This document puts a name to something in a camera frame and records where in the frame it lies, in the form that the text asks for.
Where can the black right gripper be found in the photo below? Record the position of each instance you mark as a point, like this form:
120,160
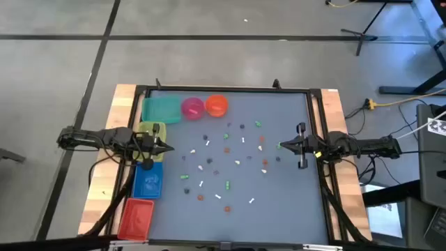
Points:
311,146

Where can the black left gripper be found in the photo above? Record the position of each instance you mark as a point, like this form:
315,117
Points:
148,143

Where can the yellow-green plastic basket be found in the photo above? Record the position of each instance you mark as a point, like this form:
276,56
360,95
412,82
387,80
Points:
143,127

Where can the blue plastic basket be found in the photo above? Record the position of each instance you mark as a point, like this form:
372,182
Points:
148,181

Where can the teal plastic basket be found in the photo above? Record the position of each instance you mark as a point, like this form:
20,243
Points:
160,109

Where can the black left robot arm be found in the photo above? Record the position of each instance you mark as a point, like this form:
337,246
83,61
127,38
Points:
104,137

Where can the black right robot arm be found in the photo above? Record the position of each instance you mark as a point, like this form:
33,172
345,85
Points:
366,146

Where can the pink plastic stick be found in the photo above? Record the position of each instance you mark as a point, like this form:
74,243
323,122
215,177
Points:
192,111

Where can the pink plastic bowl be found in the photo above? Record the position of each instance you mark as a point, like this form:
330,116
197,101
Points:
192,106

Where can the blue-grey table mat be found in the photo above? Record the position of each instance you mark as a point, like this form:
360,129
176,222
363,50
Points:
278,209

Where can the orange plastic bowl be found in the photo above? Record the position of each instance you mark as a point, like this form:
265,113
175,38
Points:
216,102

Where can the red plastic basket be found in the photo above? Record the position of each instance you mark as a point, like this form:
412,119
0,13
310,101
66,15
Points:
136,219

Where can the yellow power plug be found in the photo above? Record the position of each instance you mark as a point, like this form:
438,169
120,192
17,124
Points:
370,104

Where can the white paper sheet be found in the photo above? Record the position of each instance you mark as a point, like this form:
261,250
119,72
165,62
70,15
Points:
383,219

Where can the black tripod stand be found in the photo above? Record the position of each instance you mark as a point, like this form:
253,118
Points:
363,35

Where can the dark grey cabinet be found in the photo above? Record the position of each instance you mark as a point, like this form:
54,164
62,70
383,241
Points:
430,167

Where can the white marker tag paper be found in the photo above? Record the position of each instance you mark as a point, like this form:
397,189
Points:
438,127

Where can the grey floor object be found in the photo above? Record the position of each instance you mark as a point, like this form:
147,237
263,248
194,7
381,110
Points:
10,155

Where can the dark keyboard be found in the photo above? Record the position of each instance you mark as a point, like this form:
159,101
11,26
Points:
437,226

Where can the black metal table frame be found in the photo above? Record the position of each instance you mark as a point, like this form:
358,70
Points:
226,88

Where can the black desk frame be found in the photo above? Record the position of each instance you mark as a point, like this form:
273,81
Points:
400,90

